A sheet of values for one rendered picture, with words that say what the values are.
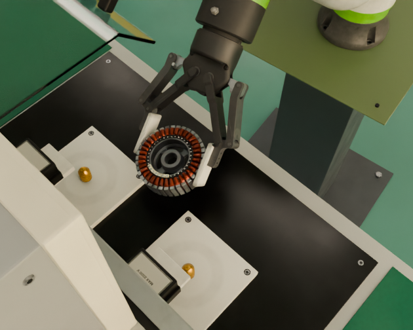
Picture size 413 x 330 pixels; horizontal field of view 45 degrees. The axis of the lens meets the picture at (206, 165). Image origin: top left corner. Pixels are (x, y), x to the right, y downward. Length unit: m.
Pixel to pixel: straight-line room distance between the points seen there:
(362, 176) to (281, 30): 0.83
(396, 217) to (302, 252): 0.99
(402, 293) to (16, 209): 0.70
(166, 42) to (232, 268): 1.47
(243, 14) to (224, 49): 0.05
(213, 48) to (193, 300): 0.37
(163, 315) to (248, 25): 0.46
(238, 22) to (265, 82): 1.27
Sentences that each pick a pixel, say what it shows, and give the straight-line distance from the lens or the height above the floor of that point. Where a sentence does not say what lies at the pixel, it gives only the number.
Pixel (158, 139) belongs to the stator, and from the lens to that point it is 0.80.
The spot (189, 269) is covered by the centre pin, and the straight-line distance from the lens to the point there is 0.75.
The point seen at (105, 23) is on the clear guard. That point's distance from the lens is 0.67.
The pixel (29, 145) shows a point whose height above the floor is 0.92.
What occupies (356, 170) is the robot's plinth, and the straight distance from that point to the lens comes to 1.81.
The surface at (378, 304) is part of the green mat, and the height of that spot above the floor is 0.75.
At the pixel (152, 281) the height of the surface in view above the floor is 0.92.
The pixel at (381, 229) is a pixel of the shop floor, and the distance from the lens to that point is 1.75.
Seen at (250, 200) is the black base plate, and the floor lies 0.77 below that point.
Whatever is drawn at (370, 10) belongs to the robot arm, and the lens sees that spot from 1.04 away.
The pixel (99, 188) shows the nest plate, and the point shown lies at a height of 0.78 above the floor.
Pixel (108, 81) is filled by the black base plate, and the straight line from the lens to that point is 1.00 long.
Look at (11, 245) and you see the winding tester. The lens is 0.24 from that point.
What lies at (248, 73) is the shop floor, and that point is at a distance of 2.01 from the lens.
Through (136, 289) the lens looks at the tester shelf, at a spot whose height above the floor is 1.12.
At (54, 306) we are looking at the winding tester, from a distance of 0.29.
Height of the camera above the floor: 1.52
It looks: 60 degrees down
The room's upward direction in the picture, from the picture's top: straight up
